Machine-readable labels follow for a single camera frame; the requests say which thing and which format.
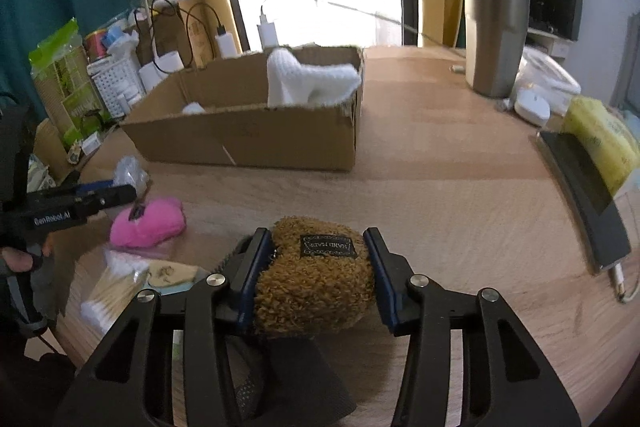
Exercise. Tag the bag of cotton pads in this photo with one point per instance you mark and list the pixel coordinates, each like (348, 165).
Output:
(131, 174)

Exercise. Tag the small white cloth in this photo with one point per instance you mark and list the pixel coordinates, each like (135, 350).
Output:
(194, 108)

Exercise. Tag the cardboard box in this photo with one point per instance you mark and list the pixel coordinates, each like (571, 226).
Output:
(250, 142)

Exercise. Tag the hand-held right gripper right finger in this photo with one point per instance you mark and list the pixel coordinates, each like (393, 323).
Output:
(386, 287)

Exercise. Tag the green printed package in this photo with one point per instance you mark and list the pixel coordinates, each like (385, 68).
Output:
(60, 77)

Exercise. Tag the person's left hand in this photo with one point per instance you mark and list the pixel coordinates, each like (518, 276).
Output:
(17, 261)

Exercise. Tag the brown paper bag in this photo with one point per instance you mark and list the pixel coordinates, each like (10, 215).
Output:
(200, 42)

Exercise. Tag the steel tumbler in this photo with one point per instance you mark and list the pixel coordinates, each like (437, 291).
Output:
(495, 42)

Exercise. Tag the white knitted sock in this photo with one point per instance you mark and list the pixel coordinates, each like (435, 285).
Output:
(295, 82)

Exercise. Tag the white cabinet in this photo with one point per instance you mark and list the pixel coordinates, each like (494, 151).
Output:
(547, 42)

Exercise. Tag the yellow tissue pack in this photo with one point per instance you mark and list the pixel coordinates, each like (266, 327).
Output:
(605, 142)

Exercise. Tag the red tin can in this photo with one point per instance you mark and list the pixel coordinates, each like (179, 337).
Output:
(95, 44)

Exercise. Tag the floral patterned pouch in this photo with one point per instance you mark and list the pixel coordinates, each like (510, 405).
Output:
(76, 153)

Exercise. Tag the cartoon printed tissue pack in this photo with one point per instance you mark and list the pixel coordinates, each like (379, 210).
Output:
(172, 274)

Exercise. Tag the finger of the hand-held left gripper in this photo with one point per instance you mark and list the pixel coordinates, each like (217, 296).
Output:
(119, 196)
(95, 188)

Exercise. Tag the clear plastic bag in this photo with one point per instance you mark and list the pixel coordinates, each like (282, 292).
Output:
(127, 44)

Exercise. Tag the small white box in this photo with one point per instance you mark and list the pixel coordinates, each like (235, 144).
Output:
(91, 142)

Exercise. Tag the pink plush toy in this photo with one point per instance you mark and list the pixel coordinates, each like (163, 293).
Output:
(150, 222)

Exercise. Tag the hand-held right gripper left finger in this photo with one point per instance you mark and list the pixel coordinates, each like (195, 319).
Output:
(250, 272)

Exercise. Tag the white charger with black plug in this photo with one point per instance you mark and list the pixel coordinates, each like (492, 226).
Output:
(225, 42)

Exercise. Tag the clear container white lid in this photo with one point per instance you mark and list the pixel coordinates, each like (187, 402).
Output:
(547, 74)

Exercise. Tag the blue sponge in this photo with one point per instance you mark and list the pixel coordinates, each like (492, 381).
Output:
(115, 37)

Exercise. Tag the white plastic basket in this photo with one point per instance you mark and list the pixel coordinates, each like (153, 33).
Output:
(112, 82)

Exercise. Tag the black smartphone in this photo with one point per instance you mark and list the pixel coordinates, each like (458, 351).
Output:
(585, 192)

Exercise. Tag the white round puck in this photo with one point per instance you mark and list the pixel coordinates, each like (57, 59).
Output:
(532, 107)

